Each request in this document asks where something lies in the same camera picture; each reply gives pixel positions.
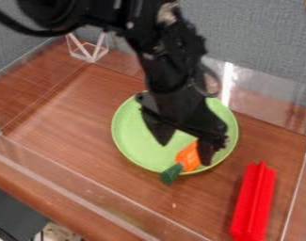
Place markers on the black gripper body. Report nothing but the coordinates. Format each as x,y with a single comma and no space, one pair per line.
177,94

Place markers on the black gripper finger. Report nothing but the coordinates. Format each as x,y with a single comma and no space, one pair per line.
209,144
161,130

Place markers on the red rectangular block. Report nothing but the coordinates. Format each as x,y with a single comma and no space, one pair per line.
253,207

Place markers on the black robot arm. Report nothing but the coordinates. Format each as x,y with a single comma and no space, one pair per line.
170,49

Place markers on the light green plate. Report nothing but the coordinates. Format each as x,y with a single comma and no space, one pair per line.
139,147

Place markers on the orange toy carrot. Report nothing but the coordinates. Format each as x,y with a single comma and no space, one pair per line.
187,161

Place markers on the clear acrylic corner bracket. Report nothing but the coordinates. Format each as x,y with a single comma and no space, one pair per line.
84,50

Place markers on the clear acrylic enclosure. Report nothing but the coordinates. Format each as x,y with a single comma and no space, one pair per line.
63,168

